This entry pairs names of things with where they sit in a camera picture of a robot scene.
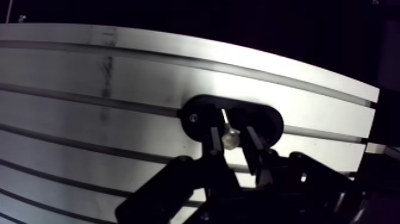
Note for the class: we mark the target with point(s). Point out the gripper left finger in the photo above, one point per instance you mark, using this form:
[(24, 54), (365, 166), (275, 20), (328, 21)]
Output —
[(200, 175)]

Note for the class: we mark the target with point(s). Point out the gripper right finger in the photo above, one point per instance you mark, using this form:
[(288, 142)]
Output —
[(300, 181)]

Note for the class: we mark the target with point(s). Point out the black oval holder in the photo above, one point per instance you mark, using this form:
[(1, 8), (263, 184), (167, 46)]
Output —
[(200, 112)]

